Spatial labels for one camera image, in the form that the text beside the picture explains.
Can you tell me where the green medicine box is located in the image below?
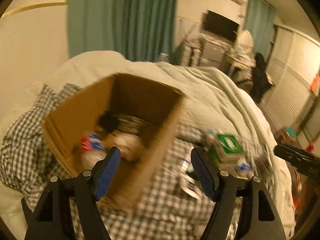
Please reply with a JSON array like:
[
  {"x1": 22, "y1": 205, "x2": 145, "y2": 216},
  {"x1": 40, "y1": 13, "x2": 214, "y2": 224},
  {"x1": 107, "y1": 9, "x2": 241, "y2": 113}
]
[{"x1": 208, "y1": 133, "x2": 245, "y2": 163}]

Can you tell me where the blue Vinda tissue pack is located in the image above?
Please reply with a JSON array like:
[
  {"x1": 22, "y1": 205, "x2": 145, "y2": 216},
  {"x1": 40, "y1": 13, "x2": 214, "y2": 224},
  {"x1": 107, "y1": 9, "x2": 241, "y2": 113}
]
[{"x1": 235, "y1": 164, "x2": 254, "y2": 180}]

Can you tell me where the teal curtain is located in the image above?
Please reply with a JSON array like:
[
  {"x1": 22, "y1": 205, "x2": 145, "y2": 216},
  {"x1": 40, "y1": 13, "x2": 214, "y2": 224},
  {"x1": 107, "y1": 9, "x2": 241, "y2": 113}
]
[
  {"x1": 244, "y1": 0, "x2": 276, "y2": 59},
  {"x1": 67, "y1": 0, "x2": 177, "y2": 62}
]

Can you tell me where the black clothing on chair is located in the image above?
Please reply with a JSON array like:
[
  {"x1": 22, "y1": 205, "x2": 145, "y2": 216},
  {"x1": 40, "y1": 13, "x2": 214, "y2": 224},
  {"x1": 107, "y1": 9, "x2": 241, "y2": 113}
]
[{"x1": 250, "y1": 53, "x2": 274, "y2": 104}]

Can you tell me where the cream knitted blanket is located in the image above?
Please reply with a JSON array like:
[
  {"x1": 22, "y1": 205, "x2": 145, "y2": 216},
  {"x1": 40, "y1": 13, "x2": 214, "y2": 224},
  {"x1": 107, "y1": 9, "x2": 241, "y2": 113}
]
[{"x1": 25, "y1": 51, "x2": 296, "y2": 238}]

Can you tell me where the red blue labelled bottle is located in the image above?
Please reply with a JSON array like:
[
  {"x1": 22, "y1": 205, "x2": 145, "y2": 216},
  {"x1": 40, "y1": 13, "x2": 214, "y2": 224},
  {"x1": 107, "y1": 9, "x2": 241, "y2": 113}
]
[{"x1": 80, "y1": 133, "x2": 106, "y2": 170}]

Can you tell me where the brown cardboard box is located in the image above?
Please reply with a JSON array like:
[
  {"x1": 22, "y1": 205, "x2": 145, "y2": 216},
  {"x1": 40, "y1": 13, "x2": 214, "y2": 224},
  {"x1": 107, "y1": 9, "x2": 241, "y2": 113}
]
[{"x1": 42, "y1": 73, "x2": 185, "y2": 212}]

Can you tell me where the checkered bed sheet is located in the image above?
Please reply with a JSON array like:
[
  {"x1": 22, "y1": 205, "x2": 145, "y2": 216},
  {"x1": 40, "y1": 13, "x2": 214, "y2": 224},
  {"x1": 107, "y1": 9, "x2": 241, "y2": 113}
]
[{"x1": 1, "y1": 83, "x2": 214, "y2": 239}]

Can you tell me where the black television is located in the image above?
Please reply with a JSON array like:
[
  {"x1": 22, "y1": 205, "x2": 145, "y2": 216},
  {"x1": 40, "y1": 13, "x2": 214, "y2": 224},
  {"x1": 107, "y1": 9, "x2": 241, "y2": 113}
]
[{"x1": 203, "y1": 10, "x2": 239, "y2": 42}]

